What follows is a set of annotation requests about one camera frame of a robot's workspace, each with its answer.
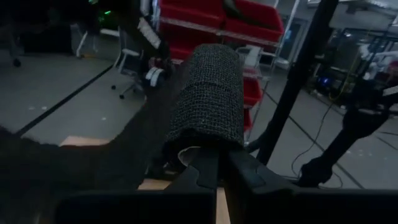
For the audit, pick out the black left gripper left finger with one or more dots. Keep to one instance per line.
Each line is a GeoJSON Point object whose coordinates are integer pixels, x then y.
{"type": "Point", "coordinates": [199, 186]}

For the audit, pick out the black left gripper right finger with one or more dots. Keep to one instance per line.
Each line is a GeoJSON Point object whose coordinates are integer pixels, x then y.
{"type": "Point", "coordinates": [258, 193]}

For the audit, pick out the red plastic storage bin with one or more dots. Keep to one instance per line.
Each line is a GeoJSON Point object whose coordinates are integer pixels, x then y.
{"type": "Point", "coordinates": [252, 91]}
{"type": "Point", "coordinates": [186, 9]}
{"type": "Point", "coordinates": [261, 21]}
{"type": "Point", "coordinates": [180, 46]}
{"type": "Point", "coordinates": [247, 119]}

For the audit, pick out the black stand with caster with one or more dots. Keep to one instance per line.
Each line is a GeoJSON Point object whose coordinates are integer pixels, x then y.
{"type": "Point", "coordinates": [357, 127]}

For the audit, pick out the black aluminium table frame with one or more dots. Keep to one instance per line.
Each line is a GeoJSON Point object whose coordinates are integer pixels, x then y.
{"type": "Point", "coordinates": [297, 77]}

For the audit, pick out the black elastic bandage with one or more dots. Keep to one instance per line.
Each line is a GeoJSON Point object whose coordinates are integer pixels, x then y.
{"type": "Point", "coordinates": [211, 93]}

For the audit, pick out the grey office chair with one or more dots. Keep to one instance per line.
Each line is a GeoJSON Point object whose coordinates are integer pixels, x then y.
{"type": "Point", "coordinates": [130, 52]}

